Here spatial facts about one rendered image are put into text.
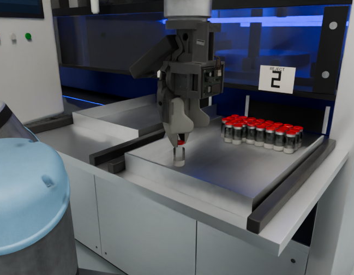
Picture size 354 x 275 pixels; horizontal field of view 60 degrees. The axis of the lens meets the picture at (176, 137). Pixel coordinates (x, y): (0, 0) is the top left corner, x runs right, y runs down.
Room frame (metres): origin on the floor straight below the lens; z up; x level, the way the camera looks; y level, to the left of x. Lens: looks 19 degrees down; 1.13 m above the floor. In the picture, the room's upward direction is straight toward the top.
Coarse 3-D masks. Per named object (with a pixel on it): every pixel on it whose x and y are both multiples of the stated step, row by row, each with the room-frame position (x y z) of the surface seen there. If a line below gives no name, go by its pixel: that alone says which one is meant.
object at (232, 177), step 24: (216, 120) 0.77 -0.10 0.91; (168, 144) 0.63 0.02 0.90; (192, 144) 0.67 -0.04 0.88; (216, 144) 0.67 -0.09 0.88; (312, 144) 0.58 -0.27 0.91; (144, 168) 0.50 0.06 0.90; (168, 168) 0.47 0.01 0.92; (192, 168) 0.54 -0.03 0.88; (216, 168) 0.54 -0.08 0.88; (240, 168) 0.54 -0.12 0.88; (264, 168) 0.54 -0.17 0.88; (288, 168) 0.47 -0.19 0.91; (192, 192) 0.44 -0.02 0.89; (216, 192) 0.41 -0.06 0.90; (240, 192) 0.39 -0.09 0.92; (264, 192) 0.40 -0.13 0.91
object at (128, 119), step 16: (144, 96) 1.05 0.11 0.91; (80, 112) 0.85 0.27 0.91; (96, 112) 0.89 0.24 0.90; (112, 112) 0.94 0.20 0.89; (128, 112) 0.96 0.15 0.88; (144, 112) 0.96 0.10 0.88; (208, 112) 0.90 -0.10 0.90; (96, 128) 0.77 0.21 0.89; (112, 128) 0.73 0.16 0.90; (128, 128) 0.69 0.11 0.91; (144, 128) 0.69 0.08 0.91; (160, 128) 0.73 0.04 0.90
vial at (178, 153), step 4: (176, 148) 0.52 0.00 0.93; (180, 148) 0.52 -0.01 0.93; (184, 148) 0.53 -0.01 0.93; (176, 152) 0.52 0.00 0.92; (180, 152) 0.52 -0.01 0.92; (184, 152) 0.53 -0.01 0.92; (176, 156) 0.52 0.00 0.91; (180, 156) 0.52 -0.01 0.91; (184, 156) 0.53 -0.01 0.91; (176, 160) 0.52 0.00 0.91; (180, 160) 0.52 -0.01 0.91; (184, 160) 0.53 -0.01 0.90; (176, 164) 0.52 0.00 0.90; (180, 164) 0.52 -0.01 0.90
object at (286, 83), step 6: (264, 66) 0.76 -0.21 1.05; (270, 66) 0.75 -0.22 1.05; (264, 72) 0.76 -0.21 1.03; (270, 72) 0.75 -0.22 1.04; (282, 72) 0.74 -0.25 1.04; (288, 72) 0.73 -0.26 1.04; (294, 72) 0.72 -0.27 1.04; (264, 78) 0.76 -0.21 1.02; (270, 78) 0.75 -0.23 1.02; (282, 78) 0.73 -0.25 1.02; (288, 78) 0.73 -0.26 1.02; (294, 78) 0.72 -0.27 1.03; (264, 84) 0.76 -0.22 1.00; (270, 84) 0.75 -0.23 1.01; (276, 84) 0.74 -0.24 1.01; (282, 84) 0.73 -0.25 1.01; (288, 84) 0.72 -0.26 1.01; (264, 90) 0.76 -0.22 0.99; (270, 90) 0.75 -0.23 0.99; (276, 90) 0.74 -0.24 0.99; (282, 90) 0.73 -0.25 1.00; (288, 90) 0.72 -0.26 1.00
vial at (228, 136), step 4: (228, 124) 0.68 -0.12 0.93; (232, 124) 0.68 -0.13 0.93; (228, 128) 0.68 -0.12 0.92; (232, 128) 0.68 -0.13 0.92; (224, 132) 0.69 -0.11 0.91; (228, 132) 0.68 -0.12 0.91; (232, 132) 0.68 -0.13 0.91; (224, 136) 0.69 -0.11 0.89; (228, 136) 0.68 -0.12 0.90; (224, 140) 0.68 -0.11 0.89; (228, 140) 0.68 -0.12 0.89
